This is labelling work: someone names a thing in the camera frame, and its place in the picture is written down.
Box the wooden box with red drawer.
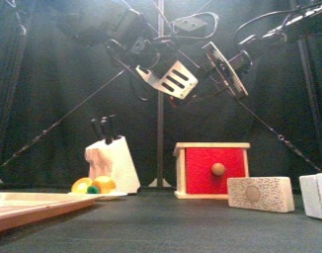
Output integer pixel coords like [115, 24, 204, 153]
[171, 141, 253, 201]

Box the white toy knife block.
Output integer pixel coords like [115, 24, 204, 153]
[83, 135, 143, 196]

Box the orange toy fruit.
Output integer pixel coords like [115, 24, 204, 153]
[91, 175, 118, 195]

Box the small white plate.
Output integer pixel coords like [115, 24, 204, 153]
[67, 190, 130, 202]

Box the yellow toy lemon half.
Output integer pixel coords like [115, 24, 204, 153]
[70, 177, 95, 195]

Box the pink rectangular tray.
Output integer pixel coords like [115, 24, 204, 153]
[0, 191, 102, 235]

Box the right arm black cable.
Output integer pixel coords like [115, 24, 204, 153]
[232, 7, 311, 45]

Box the left gripper cable loop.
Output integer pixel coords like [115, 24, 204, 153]
[179, 11, 222, 42]

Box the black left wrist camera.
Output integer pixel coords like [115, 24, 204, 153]
[170, 15, 210, 35]

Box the vertical frame pole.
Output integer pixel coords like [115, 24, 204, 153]
[156, 0, 166, 190]

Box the black-handled toy knife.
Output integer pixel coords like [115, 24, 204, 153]
[107, 114, 120, 139]
[100, 116, 114, 146]

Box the diagonal brace cord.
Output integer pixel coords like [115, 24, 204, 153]
[0, 69, 127, 175]
[235, 98, 322, 174]

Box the white pole foot bracket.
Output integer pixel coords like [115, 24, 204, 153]
[147, 177, 175, 190]

